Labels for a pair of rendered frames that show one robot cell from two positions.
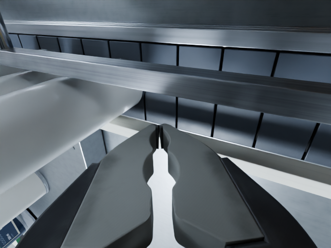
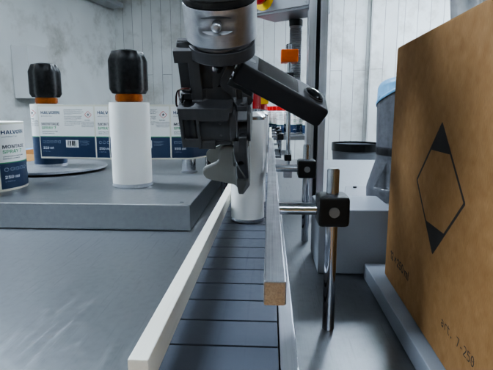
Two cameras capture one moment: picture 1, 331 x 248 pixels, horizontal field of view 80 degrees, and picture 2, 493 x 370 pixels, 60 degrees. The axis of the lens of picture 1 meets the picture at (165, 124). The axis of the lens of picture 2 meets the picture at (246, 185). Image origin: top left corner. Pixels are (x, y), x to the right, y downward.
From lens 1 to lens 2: 0.52 m
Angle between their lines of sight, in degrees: 57
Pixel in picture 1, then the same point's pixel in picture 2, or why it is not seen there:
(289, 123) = (232, 252)
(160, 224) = (51, 248)
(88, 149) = (177, 211)
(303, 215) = (100, 308)
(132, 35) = not seen: hidden behind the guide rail
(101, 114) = not seen: hidden behind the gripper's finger
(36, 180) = (137, 180)
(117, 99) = (248, 195)
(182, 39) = not seen: hidden behind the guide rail
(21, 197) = (130, 164)
